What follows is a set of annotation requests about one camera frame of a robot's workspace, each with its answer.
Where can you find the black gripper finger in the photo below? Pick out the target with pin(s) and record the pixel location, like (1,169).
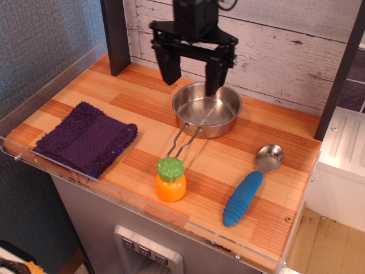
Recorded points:
(169,65)
(216,70)

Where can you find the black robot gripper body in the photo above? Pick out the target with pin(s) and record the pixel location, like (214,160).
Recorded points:
(194,32)

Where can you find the silver pot with wire handle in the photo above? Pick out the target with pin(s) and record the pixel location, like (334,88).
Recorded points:
(203,116)

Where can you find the orange toy carrot green top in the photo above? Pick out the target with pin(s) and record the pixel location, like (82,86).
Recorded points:
(170,182)

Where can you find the purple knitted cloth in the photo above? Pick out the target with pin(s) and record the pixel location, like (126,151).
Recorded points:
(87,140)

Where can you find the clear acrylic table guard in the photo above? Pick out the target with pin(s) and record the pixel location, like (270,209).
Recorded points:
(138,95)

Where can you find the white toy sink unit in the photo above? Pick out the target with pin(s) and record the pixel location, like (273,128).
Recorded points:
(336,187)

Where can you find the grey toy fridge cabinet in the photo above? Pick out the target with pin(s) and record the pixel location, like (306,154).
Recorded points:
(94,218)

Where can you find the silver dispenser panel with buttons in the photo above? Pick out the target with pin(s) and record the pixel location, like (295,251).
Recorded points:
(140,254)

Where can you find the yellow object bottom left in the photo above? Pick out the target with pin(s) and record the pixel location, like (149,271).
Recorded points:
(33,268)

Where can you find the dark left shelf post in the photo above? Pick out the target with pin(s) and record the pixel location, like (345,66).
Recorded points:
(115,28)

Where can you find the dark shelf post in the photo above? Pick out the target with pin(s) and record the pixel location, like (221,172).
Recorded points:
(115,28)
(342,73)

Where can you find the spoon with blue handle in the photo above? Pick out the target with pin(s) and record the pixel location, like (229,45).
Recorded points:
(267,160)

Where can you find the dark right shelf post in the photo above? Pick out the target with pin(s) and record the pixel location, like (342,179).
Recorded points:
(342,73)

